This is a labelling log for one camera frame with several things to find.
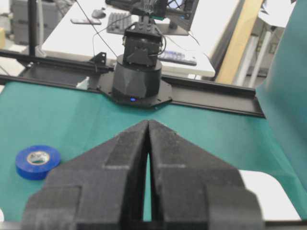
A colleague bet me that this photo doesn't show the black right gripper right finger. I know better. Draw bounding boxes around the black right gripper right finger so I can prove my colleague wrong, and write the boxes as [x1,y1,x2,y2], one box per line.
[149,120,264,230]

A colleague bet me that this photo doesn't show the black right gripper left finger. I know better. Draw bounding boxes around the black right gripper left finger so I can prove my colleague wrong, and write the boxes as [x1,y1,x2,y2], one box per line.
[21,120,148,230]

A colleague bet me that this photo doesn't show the blue tape roll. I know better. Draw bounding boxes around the blue tape roll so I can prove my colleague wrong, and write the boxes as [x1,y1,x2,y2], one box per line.
[15,145,61,180]

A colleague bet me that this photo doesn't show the white desk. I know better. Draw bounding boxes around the white desk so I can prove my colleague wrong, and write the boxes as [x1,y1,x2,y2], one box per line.
[42,0,243,78]

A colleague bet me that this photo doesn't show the black keyboard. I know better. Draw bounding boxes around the black keyboard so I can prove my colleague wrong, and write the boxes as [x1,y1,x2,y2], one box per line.
[106,12,132,35]

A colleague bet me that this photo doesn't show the black computer mouse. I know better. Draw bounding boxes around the black computer mouse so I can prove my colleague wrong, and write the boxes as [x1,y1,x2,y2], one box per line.
[92,9,106,19]

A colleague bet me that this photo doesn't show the black monitor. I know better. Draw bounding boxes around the black monitor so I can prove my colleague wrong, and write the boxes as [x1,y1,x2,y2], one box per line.
[155,0,199,36]

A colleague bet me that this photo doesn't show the black vertical pole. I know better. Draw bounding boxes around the black vertical pole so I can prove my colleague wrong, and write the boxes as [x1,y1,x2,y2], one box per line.
[27,0,46,58]

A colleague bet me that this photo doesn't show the black aluminium frame rail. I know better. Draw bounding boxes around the black aluminium frame rail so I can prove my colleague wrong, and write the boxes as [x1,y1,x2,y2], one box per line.
[0,50,264,117]

